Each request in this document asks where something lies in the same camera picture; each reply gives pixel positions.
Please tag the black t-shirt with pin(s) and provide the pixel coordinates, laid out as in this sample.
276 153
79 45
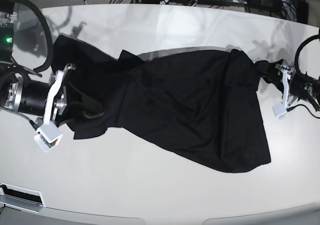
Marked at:
201 105

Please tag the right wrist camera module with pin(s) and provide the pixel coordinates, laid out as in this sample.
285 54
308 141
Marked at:
48 136

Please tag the black power adapter box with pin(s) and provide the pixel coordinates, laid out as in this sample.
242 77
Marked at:
302 12

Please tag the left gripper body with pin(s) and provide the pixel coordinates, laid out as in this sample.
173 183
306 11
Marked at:
305 87

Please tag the table cable grommet slot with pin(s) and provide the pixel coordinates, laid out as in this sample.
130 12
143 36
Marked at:
20 198

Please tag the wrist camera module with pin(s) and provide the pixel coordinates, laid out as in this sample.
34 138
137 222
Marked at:
48 136
279 111

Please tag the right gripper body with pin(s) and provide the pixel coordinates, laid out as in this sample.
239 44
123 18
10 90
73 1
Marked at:
34 98

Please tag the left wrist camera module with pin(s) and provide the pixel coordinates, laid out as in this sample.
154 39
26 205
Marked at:
279 111

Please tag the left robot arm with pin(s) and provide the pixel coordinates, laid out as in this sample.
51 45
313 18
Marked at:
311 66

